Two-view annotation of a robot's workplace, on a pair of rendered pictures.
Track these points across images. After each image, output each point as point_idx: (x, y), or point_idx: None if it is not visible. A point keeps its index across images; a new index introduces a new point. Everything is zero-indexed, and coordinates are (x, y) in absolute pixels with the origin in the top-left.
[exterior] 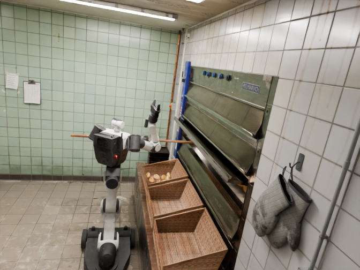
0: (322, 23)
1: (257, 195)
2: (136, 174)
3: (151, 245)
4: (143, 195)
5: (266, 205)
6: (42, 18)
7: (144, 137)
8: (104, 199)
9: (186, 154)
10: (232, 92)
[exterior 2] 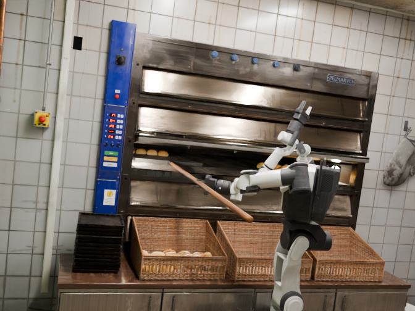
0: (407, 45)
1: (372, 163)
2: (100, 298)
3: (335, 282)
4: (223, 281)
5: (401, 160)
6: None
7: (213, 178)
8: (294, 292)
9: (174, 194)
10: (309, 84)
